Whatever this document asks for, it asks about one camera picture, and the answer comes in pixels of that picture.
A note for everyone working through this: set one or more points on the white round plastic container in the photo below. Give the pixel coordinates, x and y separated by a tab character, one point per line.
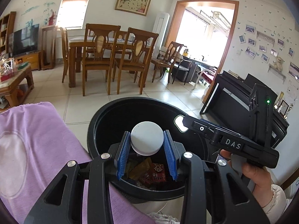
147	138

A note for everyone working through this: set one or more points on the wooden dining chair right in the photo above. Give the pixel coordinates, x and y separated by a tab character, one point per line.
136	55

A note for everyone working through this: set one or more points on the white standing air conditioner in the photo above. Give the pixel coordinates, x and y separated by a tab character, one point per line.
160	27

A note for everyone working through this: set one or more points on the wooden dining chair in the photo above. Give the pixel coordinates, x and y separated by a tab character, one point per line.
99	32
136	55

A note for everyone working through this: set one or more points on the wooden dining chair left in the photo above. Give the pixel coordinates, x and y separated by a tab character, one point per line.
99	32

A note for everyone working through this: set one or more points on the wooden bookshelf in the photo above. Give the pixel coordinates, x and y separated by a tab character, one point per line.
7	26

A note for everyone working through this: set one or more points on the wooden coffee table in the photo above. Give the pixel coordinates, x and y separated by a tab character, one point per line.
16	89

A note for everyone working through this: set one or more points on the person's right hand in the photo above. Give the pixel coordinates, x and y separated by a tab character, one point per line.
262	191

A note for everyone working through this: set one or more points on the wooden tv cabinet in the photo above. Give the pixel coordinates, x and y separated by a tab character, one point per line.
33	58

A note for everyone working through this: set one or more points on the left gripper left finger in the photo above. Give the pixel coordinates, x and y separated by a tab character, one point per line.
62	200

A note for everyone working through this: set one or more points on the tall wooden plant stand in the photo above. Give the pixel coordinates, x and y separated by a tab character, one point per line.
48	47

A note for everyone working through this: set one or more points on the black piano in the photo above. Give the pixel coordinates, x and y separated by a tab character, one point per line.
229	103

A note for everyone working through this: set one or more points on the red snack wrapper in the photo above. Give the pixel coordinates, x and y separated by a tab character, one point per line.
155	174

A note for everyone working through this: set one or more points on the flat screen television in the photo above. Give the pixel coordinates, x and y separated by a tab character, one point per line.
24	40

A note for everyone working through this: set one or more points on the framed floral picture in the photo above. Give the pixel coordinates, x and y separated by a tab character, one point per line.
139	7

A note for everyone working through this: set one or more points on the black trash bin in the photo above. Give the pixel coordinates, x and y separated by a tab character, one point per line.
107	128

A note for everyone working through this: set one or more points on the wooden dining table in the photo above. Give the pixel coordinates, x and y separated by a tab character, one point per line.
78	49

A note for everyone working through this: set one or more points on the purple tablecloth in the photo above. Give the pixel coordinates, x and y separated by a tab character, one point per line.
35	145

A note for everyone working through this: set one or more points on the teddy bear on shelf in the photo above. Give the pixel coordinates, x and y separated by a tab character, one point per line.
278	64

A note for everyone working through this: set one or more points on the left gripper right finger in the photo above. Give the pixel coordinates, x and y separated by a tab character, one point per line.
210	188

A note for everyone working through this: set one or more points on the wooden chair by doorway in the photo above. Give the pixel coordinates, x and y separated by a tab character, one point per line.
169	59

